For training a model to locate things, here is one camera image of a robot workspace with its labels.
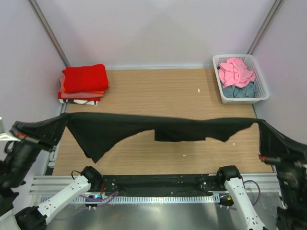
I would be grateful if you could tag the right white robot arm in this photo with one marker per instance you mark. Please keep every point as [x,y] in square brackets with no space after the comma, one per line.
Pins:
[292,178]

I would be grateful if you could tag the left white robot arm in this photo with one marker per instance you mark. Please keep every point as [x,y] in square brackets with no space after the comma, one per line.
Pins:
[13,170]

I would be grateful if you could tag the folded shirt stack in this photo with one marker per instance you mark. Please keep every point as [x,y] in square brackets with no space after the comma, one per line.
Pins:
[85,98]

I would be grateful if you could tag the red folded t-shirt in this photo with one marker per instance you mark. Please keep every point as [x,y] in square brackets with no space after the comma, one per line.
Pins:
[85,79]

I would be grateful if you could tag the pink t-shirt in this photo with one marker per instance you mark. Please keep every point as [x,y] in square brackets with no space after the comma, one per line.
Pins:
[234,72]

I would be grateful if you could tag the blue-grey t-shirt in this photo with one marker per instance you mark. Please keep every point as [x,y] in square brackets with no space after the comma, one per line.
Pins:
[248,91]

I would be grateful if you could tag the white plastic basket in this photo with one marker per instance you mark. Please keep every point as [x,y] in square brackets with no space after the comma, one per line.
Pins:
[259,81]

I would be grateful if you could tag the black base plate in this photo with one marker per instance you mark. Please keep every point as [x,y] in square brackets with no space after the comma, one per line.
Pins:
[182,185]

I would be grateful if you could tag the slotted cable duct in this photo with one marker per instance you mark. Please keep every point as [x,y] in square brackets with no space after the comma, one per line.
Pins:
[165,200]

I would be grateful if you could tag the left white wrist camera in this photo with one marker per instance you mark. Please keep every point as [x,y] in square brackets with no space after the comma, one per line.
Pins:
[6,136]

